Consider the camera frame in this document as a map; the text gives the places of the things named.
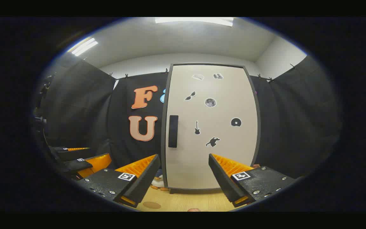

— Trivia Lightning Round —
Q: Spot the grey cabinet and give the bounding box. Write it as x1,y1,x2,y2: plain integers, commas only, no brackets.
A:
160,63,262,195

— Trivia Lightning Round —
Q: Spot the ceiling light panel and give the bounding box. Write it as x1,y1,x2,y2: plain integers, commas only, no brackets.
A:
71,38,98,57
154,17,234,27

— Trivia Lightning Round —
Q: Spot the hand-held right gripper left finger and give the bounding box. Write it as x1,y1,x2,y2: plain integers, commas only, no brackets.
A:
75,154,161,209

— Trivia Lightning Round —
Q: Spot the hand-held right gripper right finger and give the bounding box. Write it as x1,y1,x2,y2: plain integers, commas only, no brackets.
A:
208,153,298,208

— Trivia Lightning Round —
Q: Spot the penguin plush toy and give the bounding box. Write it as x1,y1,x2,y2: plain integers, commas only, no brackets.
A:
151,170,170,191

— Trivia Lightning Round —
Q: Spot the black cabinet door handle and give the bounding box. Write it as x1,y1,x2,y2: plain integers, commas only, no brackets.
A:
168,115,179,148

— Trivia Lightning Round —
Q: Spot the black backdrop cloth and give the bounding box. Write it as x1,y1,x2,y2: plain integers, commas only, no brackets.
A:
38,56,342,178

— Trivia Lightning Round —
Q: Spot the white cabinet door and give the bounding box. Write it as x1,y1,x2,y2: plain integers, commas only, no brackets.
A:
166,65,258,190

